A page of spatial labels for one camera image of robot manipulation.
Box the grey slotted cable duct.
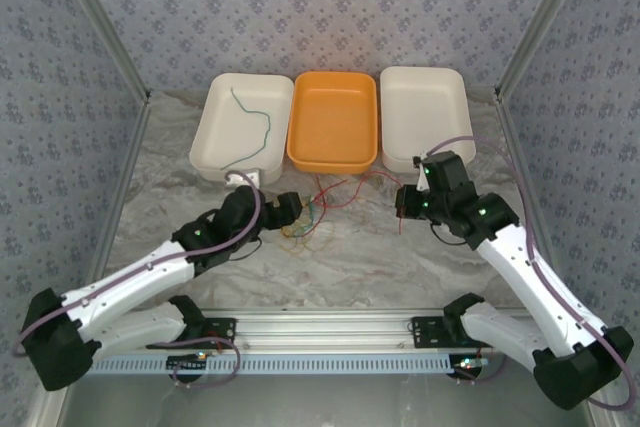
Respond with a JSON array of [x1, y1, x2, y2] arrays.
[[87, 352, 459, 377]]

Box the aluminium frame post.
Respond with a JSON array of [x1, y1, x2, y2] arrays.
[[493, 0, 599, 103], [49, 0, 152, 104]]

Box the steel sheet panel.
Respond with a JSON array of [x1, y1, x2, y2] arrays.
[[29, 351, 616, 427]]

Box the thin red cable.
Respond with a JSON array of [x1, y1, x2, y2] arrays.
[[312, 170, 407, 236], [289, 216, 337, 256]]

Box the aluminium mounting rail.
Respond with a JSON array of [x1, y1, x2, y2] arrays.
[[94, 309, 541, 354]]

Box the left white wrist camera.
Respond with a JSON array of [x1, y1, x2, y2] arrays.
[[224, 168, 262, 189]]

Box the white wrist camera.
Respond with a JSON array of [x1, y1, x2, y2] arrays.
[[412, 150, 432, 193], [224, 168, 262, 189]]

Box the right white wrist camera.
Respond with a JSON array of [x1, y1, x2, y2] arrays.
[[412, 150, 432, 193]]

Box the white plastic tray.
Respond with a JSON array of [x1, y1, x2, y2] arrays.
[[379, 65, 477, 173], [189, 72, 295, 185]]

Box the orange plastic tray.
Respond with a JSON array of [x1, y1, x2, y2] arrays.
[[286, 70, 378, 174]]

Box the thin green cable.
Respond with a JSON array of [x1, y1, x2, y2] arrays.
[[294, 200, 327, 239], [218, 87, 273, 171]]

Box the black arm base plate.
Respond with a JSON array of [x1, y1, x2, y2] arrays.
[[410, 315, 504, 351], [145, 317, 237, 351]]

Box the small adapter with LED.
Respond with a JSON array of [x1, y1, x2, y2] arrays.
[[166, 352, 210, 372], [452, 354, 492, 374]]

